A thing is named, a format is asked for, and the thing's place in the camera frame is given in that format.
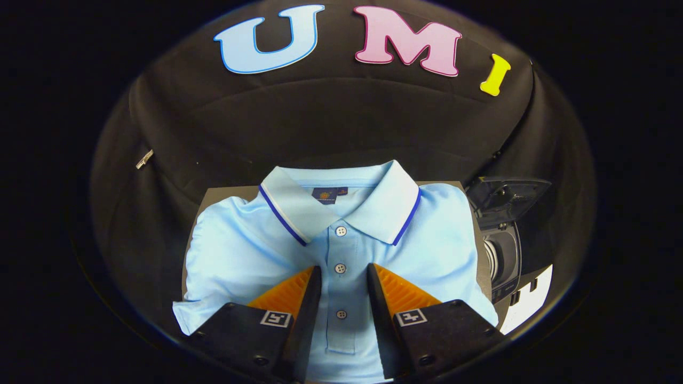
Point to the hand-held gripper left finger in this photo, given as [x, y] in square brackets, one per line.
[304, 325]

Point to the small silver clip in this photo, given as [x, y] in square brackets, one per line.
[144, 159]

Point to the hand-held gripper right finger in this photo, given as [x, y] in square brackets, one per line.
[379, 325]

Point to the dark glass washing machine lid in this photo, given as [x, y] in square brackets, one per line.
[512, 194]

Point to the light blue polo shirt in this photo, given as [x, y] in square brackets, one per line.
[245, 250]

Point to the black backdrop cloth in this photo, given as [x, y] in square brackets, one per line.
[320, 117]

